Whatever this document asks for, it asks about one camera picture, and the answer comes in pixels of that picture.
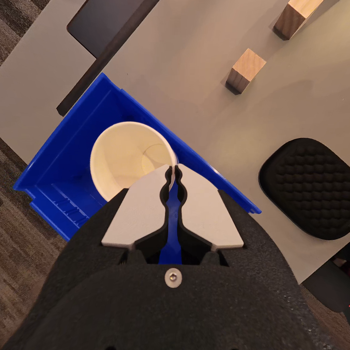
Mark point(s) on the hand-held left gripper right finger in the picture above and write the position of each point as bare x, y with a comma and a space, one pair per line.
210, 216

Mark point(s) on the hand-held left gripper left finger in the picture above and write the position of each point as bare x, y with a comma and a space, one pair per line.
136, 216

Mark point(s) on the white paper cup green band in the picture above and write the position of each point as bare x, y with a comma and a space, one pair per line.
120, 158

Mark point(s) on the blue plastic bin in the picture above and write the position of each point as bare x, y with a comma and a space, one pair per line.
68, 164

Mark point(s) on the light wooden cube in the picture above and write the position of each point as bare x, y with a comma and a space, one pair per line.
246, 71
295, 16

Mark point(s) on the black quilted wrist rest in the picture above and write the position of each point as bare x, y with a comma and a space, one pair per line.
309, 188

